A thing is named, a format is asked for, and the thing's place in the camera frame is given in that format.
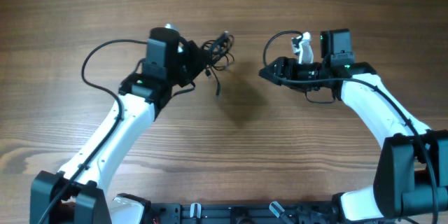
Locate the right camera black cable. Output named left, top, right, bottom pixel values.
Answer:
left=262, top=30, right=440, bottom=224

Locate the black USB cable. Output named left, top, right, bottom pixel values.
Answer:
left=199, top=30, right=235, bottom=97

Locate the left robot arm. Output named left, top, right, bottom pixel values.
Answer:
left=29, top=26, right=211, bottom=223

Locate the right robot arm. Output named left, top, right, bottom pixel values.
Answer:
left=259, top=29, right=447, bottom=223

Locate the left camera black cable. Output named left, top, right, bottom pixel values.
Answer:
left=36, top=38, right=150, bottom=224

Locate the camera black cable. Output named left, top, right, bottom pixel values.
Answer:
left=262, top=30, right=440, bottom=224
left=36, top=38, right=150, bottom=224

